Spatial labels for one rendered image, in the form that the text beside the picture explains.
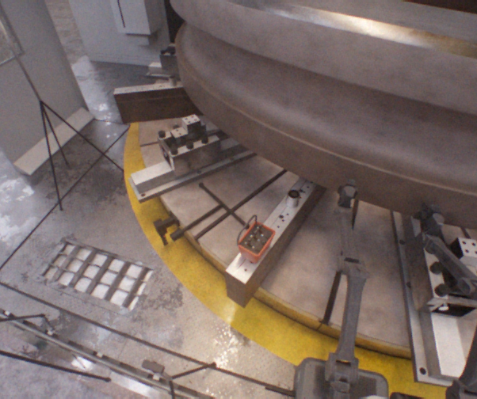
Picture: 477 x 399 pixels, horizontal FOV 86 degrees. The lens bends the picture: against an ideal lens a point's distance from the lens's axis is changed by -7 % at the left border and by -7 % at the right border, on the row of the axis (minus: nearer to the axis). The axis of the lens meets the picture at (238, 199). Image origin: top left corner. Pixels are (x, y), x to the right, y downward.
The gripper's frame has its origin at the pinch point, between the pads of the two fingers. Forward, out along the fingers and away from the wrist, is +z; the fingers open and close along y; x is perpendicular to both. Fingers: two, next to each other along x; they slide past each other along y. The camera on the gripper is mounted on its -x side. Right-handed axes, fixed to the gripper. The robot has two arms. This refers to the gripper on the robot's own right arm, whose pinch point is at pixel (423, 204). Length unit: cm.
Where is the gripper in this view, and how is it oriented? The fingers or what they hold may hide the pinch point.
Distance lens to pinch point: 175.8
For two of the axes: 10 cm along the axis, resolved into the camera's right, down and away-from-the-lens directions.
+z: 3.3, -7.1, 6.2
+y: -9.4, -2.5, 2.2
